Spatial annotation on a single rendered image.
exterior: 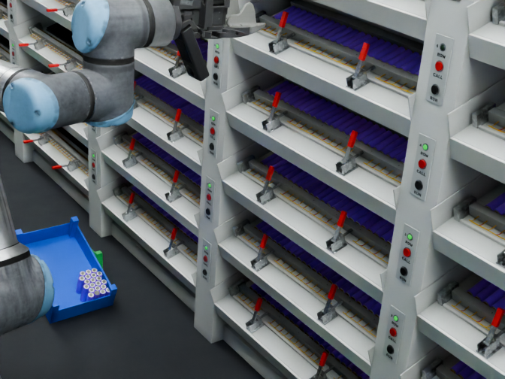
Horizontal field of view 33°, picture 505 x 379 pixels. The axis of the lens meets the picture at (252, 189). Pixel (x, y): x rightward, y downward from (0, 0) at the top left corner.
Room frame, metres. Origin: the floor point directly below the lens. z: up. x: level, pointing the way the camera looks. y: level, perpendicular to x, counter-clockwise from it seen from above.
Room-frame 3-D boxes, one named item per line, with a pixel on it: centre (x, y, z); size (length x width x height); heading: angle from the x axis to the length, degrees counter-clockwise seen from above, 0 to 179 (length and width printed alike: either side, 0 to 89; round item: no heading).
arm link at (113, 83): (1.42, 0.28, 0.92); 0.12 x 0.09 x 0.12; 142
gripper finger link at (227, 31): (1.56, 0.07, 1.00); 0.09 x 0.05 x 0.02; 120
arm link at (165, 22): (1.50, 0.20, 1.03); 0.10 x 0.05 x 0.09; 37
